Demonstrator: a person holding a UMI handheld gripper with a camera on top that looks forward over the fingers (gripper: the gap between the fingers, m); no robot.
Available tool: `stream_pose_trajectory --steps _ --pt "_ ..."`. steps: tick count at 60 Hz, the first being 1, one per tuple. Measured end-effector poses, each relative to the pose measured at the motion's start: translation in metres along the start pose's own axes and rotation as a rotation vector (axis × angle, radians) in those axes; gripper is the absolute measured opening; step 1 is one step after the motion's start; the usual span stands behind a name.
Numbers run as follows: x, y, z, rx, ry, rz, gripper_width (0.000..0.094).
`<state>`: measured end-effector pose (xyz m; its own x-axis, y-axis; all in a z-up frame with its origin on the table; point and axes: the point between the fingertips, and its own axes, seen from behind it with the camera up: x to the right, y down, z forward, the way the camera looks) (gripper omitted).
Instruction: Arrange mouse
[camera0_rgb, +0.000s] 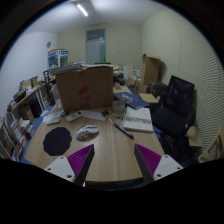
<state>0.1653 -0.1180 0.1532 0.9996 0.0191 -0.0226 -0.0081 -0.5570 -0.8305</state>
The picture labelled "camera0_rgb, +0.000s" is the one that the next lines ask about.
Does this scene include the white open book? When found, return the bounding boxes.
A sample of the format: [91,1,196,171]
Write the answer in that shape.
[123,107,153,132]

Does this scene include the wooden shelf unit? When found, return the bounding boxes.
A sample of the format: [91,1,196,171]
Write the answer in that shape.
[0,81,48,161]

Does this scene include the black office chair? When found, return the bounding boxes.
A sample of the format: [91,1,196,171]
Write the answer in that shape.
[151,75,197,158]

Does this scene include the black round mouse pad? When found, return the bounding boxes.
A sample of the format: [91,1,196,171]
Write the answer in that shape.
[43,127,72,156]

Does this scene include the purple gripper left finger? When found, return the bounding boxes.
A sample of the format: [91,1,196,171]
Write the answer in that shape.
[45,144,95,186]

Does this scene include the white remote control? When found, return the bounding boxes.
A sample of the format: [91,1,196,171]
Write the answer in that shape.
[66,111,83,123]

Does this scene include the blue book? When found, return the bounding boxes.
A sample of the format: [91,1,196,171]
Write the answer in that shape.
[113,92,148,110]

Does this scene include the white paper sheet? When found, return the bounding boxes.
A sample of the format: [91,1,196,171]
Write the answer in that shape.
[82,110,106,121]

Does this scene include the grey door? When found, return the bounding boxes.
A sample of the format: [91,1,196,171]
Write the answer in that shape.
[86,29,106,64]

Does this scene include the wooden chair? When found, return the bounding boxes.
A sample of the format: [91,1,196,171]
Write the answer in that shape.
[198,124,224,163]

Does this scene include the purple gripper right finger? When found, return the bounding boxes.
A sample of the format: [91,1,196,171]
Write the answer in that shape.
[134,144,182,184]

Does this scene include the white small box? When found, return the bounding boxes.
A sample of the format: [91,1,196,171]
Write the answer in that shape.
[43,114,60,126]

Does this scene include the tall cardboard box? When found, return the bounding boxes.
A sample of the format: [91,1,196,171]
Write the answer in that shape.
[142,54,160,85]

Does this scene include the blue white display box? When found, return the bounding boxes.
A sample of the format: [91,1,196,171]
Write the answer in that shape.
[48,49,69,69]

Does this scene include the white computer mouse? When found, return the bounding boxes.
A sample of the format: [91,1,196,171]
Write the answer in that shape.
[76,125,99,140]

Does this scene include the roll of clear tape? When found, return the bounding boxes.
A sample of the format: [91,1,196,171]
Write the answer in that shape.
[112,100,125,112]

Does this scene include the large brown cardboard box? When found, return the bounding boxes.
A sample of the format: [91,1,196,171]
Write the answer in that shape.
[56,66,113,112]

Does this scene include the ceiling tube light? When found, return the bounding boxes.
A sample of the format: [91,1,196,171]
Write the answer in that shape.
[77,4,88,17]

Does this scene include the black pen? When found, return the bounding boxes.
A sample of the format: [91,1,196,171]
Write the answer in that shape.
[113,123,134,139]

